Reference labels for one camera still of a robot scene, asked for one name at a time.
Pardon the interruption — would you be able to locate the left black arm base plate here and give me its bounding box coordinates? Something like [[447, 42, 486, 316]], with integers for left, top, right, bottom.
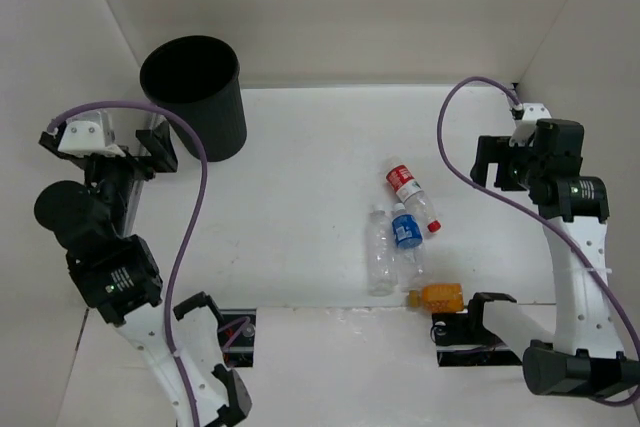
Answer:
[[217, 309, 257, 368]]

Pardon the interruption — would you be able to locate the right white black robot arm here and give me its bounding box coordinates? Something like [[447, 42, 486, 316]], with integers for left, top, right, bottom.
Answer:
[[463, 119, 639, 407]]

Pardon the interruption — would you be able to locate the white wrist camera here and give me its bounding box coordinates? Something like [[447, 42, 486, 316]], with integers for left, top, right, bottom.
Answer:
[[509, 103, 552, 147], [57, 110, 125, 158]]

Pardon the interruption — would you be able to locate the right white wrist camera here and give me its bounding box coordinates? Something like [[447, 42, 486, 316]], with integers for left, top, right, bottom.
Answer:
[[509, 103, 552, 147]]

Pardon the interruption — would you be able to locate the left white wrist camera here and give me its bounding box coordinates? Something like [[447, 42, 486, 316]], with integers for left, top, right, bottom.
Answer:
[[57, 110, 125, 158]]

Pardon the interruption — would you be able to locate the clear unlabelled plastic bottle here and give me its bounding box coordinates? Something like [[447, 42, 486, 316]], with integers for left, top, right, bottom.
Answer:
[[365, 205, 397, 296]]

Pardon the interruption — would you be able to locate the orange plastic bottle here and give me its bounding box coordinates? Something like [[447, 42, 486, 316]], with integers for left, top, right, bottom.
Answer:
[[407, 283, 465, 313]]

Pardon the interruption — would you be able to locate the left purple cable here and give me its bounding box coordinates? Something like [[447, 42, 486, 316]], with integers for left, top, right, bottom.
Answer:
[[47, 100, 236, 427]]

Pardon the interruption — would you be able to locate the blue label plastic bottle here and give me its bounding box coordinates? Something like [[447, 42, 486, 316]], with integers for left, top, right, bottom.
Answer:
[[391, 203, 425, 292]]

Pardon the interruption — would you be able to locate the red label plastic bottle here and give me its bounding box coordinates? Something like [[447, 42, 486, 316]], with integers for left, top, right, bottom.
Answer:
[[382, 157, 441, 235]]

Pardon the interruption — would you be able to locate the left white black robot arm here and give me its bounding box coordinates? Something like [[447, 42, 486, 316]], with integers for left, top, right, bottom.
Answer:
[[34, 118, 252, 426]]

